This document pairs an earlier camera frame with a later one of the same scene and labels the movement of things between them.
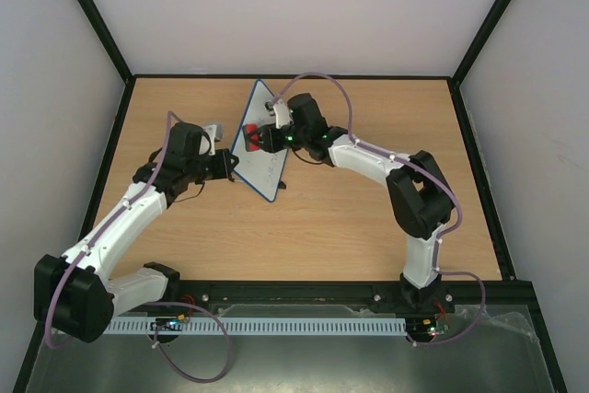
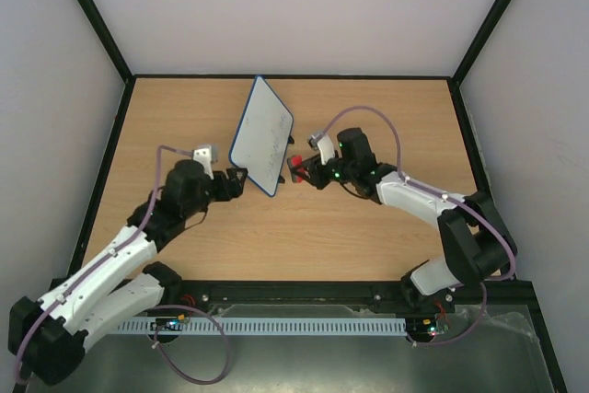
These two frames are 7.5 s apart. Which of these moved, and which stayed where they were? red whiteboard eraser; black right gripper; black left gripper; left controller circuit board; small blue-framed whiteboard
Moved: black left gripper; black right gripper; red whiteboard eraser
Stayed: left controller circuit board; small blue-framed whiteboard
